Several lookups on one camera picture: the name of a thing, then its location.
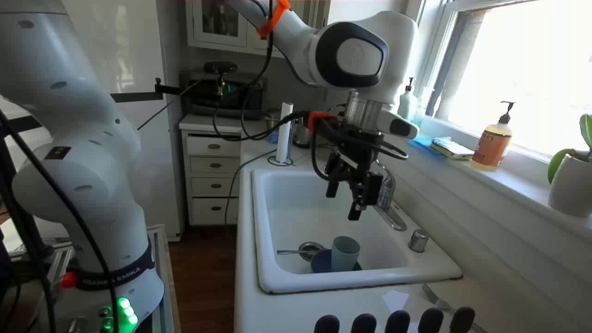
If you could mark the white drawer cabinet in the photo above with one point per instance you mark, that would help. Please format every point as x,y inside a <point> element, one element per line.
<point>212,156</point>

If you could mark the small chrome sink stopper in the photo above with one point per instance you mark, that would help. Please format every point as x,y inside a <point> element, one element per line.
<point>419,241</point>

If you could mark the chrome sink faucet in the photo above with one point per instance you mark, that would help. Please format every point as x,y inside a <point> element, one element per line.
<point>386,201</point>

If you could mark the orange soap dispenser bottle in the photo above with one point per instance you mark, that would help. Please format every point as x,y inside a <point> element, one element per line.
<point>493,141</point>

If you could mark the blue bowl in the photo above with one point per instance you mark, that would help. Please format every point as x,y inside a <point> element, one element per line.
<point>321,262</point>

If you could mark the green soap dispenser bottle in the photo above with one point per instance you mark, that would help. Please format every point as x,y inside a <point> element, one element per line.
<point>408,103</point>

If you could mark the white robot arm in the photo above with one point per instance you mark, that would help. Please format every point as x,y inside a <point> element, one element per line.
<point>82,178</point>

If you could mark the white potted plant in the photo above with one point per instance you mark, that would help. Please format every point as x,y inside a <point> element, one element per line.
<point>571,177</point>

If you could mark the blue cloth on sill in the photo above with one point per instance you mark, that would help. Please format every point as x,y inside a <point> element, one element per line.
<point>426,145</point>

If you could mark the silver fork in sink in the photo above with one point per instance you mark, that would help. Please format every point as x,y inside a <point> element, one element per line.
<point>286,252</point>

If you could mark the white framed window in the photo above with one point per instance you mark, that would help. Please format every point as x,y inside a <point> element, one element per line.
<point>530,60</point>

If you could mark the chrome sink drain strainer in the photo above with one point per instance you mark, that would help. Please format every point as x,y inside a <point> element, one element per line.
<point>308,251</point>

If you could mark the yellow green sponge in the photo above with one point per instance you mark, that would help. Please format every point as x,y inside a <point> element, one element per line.
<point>450,149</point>

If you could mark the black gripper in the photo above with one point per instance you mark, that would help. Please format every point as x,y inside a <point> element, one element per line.
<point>351,160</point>

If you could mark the white farmhouse sink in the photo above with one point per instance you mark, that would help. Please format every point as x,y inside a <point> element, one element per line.
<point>291,208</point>

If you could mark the light blue plastic cup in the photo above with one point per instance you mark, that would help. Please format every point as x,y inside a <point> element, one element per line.
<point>345,252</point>

